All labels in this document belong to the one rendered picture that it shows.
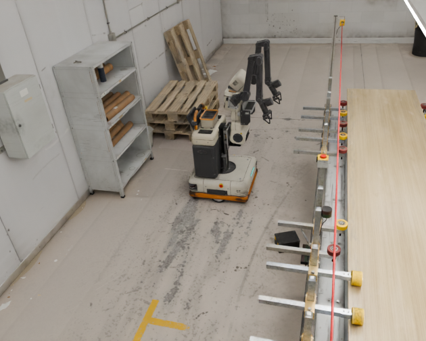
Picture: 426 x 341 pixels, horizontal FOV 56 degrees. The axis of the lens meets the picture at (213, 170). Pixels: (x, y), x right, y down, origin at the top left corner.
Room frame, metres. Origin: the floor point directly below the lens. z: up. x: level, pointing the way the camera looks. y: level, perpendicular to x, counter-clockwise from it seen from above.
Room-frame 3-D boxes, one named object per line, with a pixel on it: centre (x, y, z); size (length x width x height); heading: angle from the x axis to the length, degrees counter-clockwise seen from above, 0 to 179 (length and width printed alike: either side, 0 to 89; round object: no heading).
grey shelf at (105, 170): (4.26, 1.12, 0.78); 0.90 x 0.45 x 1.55; 162
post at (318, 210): (1.84, -0.60, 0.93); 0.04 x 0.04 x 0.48; 72
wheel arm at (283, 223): (2.05, -0.62, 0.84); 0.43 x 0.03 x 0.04; 72
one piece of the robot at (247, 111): (3.71, -0.40, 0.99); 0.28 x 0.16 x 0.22; 162
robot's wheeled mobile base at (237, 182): (3.80, -0.12, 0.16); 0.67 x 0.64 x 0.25; 72
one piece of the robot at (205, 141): (3.83, -0.03, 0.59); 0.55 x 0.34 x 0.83; 162
